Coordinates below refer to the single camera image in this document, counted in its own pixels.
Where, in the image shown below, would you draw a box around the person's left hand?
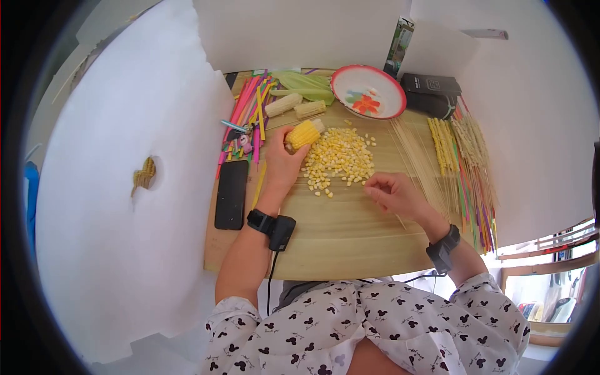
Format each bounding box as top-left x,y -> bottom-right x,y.
262,126 -> 312,194

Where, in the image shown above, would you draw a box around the person's right hand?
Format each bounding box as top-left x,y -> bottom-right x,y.
363,172 -> 435,224

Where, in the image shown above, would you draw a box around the person's left thumb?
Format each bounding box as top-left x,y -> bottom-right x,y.
291,143 -> 312,165

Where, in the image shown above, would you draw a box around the person's right fingers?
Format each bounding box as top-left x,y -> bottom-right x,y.
368,172 -> 408,188

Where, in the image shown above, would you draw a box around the yellow corn cob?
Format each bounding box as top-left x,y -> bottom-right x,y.
284,118 -> 326,154

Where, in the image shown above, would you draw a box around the long bare corn cob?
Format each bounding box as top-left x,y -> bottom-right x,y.
264,93 -> 304,118

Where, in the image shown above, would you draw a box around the pile of coloured straws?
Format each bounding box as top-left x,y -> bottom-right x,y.
215,69 -> 283,180

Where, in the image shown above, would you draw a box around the pile of yellow corn kernels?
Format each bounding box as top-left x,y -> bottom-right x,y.
301,119 -> 378,199

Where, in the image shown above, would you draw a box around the pile of bamboo skewers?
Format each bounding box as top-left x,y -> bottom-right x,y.
388,116 -> 464,222

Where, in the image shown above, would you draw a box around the short bare corn cob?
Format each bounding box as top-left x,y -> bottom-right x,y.
293,100 -> 327,120

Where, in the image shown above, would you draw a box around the single yellow straw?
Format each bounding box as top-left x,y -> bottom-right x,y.
251,161 -> 268,210

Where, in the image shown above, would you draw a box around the green corn husks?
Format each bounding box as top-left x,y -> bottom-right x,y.
270,70 -> 336,107

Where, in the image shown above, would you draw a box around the skewers strung with yellow kernels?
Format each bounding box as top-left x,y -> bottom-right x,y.
426,117 -> 460,177

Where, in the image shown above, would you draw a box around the black smartphone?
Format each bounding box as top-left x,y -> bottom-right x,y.
214,160 -> 250,231

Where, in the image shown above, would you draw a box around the black wrist band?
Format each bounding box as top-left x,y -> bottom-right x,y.
247,209 -> 297,252
426,224 -> 461,275

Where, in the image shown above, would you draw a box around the red rimmed flowered bowl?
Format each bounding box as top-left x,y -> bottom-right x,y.
330,65 -> 408,121

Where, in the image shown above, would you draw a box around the skewers strung with pale kernels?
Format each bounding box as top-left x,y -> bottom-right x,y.
449,114 -> 491,170

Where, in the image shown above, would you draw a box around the bundle of coloured sticks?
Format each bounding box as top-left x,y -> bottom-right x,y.
452,94 -> 499,255

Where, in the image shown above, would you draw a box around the black box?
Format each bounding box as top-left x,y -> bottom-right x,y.
399,72 -> 463,121

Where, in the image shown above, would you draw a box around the green printed carton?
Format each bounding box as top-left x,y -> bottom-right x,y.
383,16 -> 416,79

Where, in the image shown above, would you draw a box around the person's body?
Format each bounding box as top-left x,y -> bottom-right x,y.
202,273 -> 533,375

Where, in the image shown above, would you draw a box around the yellow woven object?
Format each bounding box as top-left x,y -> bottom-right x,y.
130,156 -> 157,198

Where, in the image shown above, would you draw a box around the window with cluttered sill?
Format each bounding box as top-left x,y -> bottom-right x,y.
496,217 -> 600,348

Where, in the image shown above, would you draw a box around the pink charm keychain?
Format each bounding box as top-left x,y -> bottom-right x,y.
221,119 -> 255,156

